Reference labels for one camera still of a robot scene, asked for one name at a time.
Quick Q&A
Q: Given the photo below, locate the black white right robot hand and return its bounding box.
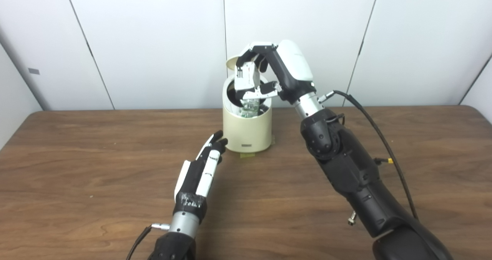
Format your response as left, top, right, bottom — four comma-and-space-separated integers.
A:
235, 40, 316, 103

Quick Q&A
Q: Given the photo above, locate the cream-colored bin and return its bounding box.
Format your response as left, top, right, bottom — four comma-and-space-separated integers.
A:
222, 73, 273, 153

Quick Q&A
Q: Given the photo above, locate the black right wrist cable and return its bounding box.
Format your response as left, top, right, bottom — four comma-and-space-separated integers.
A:
317, 90, 419, 220

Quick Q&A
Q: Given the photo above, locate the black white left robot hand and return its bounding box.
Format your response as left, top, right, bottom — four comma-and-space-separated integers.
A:
174, 130, 229, 222

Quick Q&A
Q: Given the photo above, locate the white green milk carton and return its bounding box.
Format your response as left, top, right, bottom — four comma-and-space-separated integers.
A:
234, 62, 263, 118

